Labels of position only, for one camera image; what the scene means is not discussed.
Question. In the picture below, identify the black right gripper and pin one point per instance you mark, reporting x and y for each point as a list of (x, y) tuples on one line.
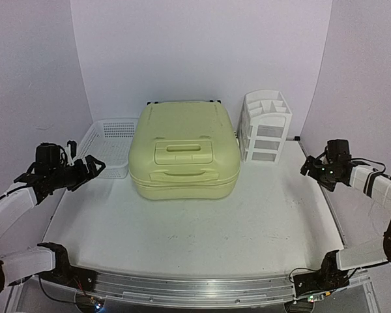
[(313, 169)]

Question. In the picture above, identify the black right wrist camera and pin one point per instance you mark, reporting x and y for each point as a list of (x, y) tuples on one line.
[(337, 150)]

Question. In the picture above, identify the white perforated plastic basket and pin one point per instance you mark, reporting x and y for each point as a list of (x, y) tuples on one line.
[(109, 141)]

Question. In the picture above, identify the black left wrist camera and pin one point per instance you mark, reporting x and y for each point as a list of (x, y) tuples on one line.
[(50, 155)]

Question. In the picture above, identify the pale green hard-shell suitcase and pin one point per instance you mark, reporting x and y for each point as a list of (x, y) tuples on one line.
[(184, 150)]

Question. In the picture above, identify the white plastic drawer organizer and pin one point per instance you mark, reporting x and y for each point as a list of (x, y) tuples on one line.
[(264, 125)]

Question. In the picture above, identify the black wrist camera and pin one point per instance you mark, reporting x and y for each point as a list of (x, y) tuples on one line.
[(50, 155), (337, 150)]

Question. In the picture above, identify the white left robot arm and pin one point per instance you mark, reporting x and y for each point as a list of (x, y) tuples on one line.
[(43, 177)]

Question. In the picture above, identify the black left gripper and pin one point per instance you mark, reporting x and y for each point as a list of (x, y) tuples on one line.
[(83, 176)]

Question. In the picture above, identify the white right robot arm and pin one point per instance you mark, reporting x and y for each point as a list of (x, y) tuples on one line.
[(338, 266)]

